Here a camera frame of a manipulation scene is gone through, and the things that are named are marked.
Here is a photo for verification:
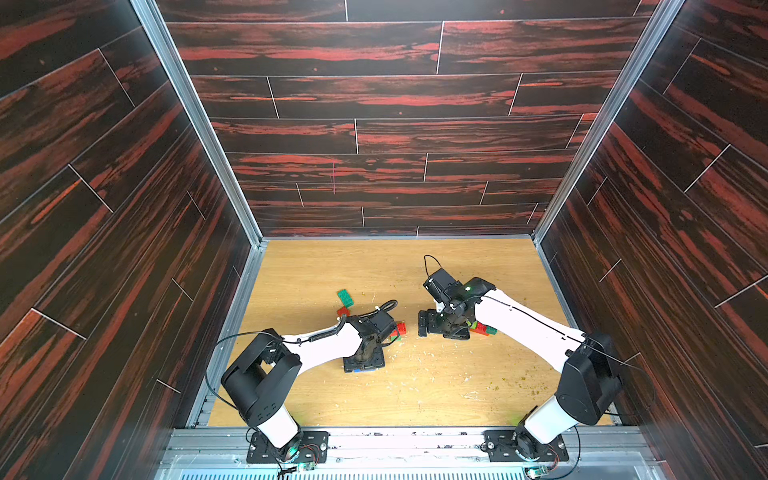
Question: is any red 2x4 lego brick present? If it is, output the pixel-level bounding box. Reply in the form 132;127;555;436
470;323;489;336

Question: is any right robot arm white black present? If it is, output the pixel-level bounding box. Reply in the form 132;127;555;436
419;268;623;461

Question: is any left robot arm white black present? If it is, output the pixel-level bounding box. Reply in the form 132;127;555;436
221;300;399;460

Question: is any dark green 2x4 lego brick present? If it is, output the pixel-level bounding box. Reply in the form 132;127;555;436
337;289;355;308

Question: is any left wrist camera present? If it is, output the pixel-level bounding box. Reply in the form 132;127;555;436
368;310;396;342

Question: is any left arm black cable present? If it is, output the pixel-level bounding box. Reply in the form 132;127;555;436
205;299;400;415

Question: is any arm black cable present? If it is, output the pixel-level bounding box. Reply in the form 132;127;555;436
423;254;658;480
205;299;400;415

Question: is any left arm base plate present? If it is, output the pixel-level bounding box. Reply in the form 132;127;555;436
246;430;330;465

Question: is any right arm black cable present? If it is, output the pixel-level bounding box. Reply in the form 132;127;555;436
423;254;658;480

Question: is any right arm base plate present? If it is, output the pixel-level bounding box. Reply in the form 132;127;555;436
481;430;570;463

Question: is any aluminium front rail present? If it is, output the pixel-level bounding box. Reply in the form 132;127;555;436
155;426;671;479

